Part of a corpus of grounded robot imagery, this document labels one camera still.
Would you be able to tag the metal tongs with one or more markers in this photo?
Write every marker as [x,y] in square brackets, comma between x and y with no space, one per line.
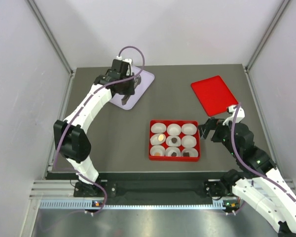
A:
[136,81]

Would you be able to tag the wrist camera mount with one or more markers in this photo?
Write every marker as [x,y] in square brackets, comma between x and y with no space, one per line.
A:
[122,68]
[237,114]

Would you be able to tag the white paper cup middle-right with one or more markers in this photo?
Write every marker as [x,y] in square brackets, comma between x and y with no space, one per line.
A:
[188,141]

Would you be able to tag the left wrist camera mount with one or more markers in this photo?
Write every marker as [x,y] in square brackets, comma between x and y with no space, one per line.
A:
[122,68]

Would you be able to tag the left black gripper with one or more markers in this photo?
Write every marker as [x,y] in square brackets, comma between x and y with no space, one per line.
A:
[130,90]

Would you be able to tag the white paper cup bottom-left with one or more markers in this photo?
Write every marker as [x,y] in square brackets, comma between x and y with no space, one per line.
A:
[157,148]

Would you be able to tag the cream white chocolate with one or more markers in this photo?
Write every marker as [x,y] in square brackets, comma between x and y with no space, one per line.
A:
[161,137]

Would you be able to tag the white paper cup top-right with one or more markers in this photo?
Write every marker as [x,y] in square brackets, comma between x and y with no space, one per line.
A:
[189,129]

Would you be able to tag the lavender plastic tray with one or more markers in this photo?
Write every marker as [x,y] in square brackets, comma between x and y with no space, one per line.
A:
[147,80]

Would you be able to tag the grey slotted cable duct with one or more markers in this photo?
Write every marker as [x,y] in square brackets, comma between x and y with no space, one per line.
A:
[95,205]

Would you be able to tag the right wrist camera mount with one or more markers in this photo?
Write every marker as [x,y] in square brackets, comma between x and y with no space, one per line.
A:
[237,114]

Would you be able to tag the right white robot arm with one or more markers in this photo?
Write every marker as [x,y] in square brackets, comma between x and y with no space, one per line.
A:
[260,184]

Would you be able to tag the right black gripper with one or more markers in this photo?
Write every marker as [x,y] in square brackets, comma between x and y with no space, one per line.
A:
[204,128]

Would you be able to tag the white paper cup middle-left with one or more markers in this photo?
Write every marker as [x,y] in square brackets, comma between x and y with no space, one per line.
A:
[154,139]

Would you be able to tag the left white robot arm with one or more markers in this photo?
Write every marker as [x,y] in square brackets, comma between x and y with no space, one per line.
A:
[70,134]

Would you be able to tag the white paper cup centre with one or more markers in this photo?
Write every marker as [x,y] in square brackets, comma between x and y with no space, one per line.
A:
[169,142]

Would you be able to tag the white paper cup bottom-middle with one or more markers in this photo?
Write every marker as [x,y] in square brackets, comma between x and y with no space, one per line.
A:
[170,150]

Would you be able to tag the white paper cup top-left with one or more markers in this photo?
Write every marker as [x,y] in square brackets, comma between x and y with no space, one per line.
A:
[158,128]

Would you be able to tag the red chocolate box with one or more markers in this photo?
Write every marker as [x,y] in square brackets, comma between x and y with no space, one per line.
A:
[180,123]

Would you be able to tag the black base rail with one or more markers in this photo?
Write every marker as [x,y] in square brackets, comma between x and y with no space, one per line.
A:
[155,186]

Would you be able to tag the red box lid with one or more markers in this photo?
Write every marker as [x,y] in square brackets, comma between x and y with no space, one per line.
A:
[214,95]

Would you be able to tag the white paper cup bottom-right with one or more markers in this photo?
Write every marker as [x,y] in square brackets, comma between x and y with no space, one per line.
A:
[192,152]

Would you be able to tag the white paper cup top-middle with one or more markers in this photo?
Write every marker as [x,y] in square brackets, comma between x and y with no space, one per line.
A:
[174,129]

